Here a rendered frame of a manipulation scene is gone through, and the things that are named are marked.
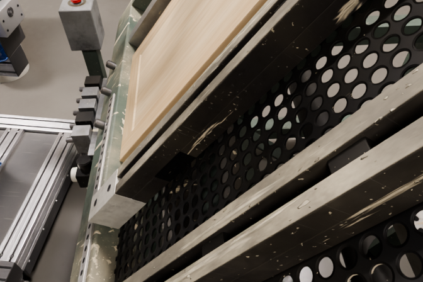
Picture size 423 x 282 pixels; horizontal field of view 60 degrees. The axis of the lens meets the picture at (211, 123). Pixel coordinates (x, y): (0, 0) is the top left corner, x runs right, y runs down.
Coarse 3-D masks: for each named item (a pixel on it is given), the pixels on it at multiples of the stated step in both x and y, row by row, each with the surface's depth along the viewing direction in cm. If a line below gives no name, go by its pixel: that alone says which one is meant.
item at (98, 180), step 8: (112, 96) 108; (112, 104) 105; (112, 112) 103; (104, 128) 101; (104, 136) 98; (104, 144) 95; (104, 152) 93; (104, 160) 92; (96, 176) 90; (96, 184) 88; (88, 224) 82; (88, 232) 79; (88, 240) 77; (88, 248) 76; (88, 256) 75; (80, 272) 74; (80, 280) 73
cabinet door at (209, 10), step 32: (192, 0) 93; (224, 0) 76; (256, 0) 64; (160, 32) 106; (192, 32) 85; (224, 32) 69; (160, 64) 95; (192, 64) 77; (128, 96) 107; (160, 96) 86; (128, 128) 96
